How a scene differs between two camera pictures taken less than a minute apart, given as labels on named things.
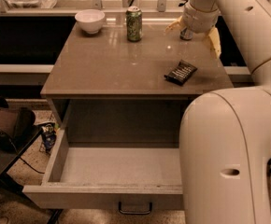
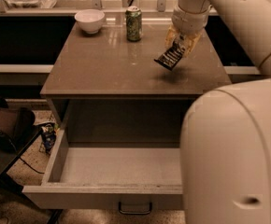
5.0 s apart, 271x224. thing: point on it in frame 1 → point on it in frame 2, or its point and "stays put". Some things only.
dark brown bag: x=5 y=125 stays put
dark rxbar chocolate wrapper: x=182 y=73 → x=171 y=55
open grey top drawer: x=110 y=176 stays put
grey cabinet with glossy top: x=106 y=90 stays put
